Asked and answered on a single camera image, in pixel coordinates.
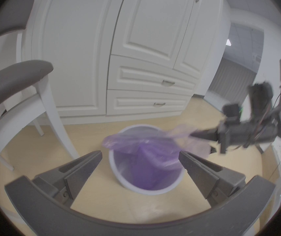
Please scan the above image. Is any grey curtain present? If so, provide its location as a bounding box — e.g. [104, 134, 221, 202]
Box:
[206, 58, 257, 108]

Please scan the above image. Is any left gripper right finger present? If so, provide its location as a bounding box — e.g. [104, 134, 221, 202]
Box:
[179, 151, 247, 206]

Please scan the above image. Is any white wardrobe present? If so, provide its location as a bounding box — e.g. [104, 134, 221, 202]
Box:
[16, 0, 231, 125]

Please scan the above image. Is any white trash bin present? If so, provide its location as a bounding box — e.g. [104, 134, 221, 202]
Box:
[108, 125, 184, 196]

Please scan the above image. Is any grey and white chair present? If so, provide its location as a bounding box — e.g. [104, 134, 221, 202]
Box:
[0, 0, 80, 189]

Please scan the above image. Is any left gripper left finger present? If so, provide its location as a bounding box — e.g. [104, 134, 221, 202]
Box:
[32, 150, 103, 205]

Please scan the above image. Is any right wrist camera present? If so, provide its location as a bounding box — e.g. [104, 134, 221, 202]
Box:
[222, 103, 241, 126]

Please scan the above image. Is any purple plastic bag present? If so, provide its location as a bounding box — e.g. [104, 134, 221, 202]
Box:
[102, 124, 211, 190]

